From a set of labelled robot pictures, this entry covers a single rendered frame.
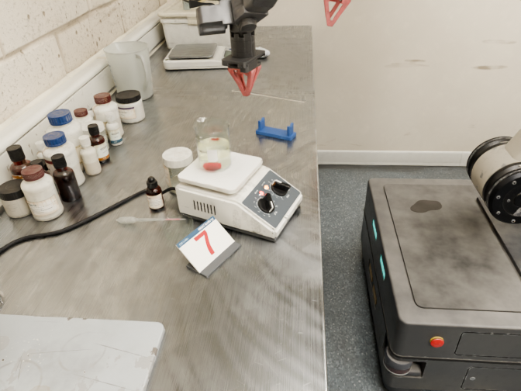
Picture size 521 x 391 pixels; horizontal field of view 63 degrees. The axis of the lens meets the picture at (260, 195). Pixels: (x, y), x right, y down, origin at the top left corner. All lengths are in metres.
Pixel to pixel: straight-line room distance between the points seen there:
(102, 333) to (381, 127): 1.96
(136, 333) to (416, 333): 0.77
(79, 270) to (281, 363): 0.37
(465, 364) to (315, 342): 0.77
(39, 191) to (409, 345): 0.94
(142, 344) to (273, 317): 0.18
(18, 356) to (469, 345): 1.01
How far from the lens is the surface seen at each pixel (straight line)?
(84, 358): 0.62
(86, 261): 0.77
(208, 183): 0.73
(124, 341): 0.62
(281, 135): 1.05
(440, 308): 1.21
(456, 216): 1.52
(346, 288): 1.70
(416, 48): 2.25
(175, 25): 1.82
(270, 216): 0.73
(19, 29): 1.17
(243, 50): 1.01
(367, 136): 2.38
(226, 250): 0.72
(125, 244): 0.78
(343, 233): 1.94
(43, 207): 0.88
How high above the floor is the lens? 1.23
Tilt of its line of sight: 35 degrees down
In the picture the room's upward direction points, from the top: 3 degrees counter-clockwise
